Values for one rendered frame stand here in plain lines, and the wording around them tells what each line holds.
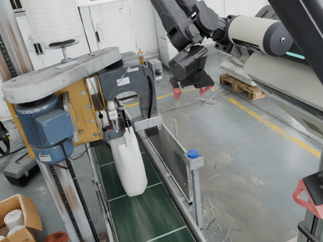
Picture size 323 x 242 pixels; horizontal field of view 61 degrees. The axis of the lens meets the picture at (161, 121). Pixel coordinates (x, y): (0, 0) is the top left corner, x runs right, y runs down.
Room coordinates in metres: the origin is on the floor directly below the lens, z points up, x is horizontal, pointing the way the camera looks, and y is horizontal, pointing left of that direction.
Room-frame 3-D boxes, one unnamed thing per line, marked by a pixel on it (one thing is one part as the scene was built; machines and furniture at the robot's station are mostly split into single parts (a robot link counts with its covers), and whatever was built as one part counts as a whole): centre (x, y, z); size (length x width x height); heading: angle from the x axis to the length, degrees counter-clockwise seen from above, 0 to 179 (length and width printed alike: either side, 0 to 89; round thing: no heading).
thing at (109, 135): (1.15, 0.25, 1.04); 0.08 x 0.06 x 0.05; 106
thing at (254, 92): (3.85, -1.71, 0.07); 1.20 x 0.82 x 0.14; 108
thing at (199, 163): (1.14, -0.14, 0.81); 0.08 x 0.08 x 0.06; 16
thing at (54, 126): (0.86, 0.37, 1.25); 0.10 x 0.08 x 0.12; 131
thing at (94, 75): (1.22, 0.29, 1.26); 0.22 x 0.05 x 0.16; 16
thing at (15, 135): (1.11, 0.66, 1.14); 0.11 x 0.06 x 0.11; 16
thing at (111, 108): (1.10, 0.21, 1.14); 0.05 x 0.04 x 0.16; 106
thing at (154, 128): (1.22, 0.04, 0.98); 0.09 x 0.05 x 0.05; 106
